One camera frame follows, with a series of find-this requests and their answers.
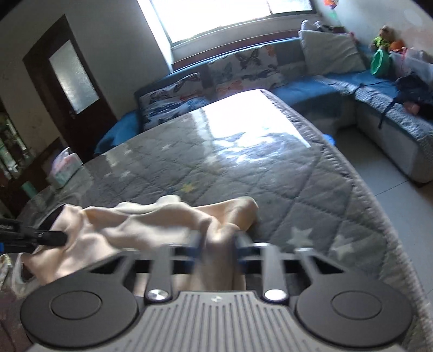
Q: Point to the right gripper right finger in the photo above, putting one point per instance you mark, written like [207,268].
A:
[263,259]

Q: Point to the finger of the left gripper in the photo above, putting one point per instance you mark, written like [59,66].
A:
[50,238]

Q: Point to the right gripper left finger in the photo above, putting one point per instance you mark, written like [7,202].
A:
[169,260]

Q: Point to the cream knit garment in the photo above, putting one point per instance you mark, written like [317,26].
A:
[95,233]

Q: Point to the round induction cooktop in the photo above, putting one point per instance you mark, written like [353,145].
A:
[49,220]

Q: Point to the dark wooden cabinet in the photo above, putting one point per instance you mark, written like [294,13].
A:
[23,175]

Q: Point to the tissue box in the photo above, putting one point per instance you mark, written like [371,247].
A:
[64,166]

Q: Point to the dark wooden door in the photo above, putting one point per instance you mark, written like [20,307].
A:
[68,90]

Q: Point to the left butterfly cushion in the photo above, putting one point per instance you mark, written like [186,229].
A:
[181,97]

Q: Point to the butterfly cushion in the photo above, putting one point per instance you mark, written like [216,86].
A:
[181,97]
[255,68]

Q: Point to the right butterfly cushion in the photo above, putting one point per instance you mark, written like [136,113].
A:
[255,68]

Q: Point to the white pillow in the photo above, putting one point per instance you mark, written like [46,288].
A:
[326,53]

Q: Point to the dark blue clothing pile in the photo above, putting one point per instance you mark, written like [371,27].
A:
[414,95]

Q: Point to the window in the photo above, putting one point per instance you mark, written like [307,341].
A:
[184,29]

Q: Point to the green plastic bowl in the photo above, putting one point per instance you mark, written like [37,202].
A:
[381,63]

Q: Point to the clear plastic storage box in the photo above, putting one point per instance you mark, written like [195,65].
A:
[413,61]

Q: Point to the plush toy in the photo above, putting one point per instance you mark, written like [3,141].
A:
[386,40]

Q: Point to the colourful pinwheel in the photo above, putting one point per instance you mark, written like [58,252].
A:
[332,4]

